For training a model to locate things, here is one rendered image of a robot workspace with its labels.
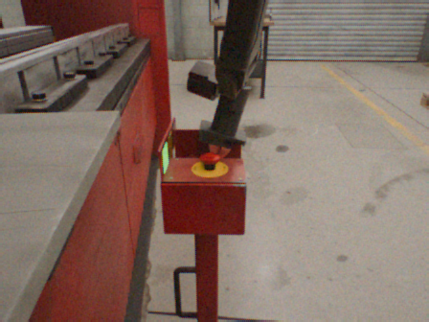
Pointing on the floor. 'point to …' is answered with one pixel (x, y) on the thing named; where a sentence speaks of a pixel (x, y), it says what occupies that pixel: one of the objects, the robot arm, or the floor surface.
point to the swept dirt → (147, 274)
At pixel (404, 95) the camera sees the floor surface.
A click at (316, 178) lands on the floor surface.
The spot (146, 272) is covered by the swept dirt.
